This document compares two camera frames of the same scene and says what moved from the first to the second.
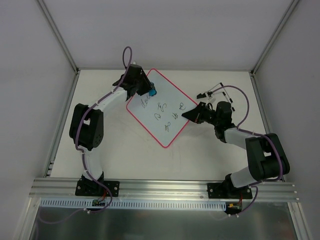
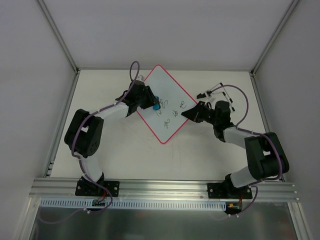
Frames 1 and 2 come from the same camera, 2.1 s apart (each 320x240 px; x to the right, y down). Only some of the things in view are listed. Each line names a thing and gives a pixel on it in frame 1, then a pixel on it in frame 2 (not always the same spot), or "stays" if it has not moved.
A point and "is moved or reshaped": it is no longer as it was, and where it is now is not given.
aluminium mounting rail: (281, 191) stays
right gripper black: (200, 114) stays
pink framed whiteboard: (161, 114) is moved or reshaped
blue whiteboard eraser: (152, 92) is moved or reshaped
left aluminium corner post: (49, 19) stays
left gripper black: (141, 84) -> (146, 97)
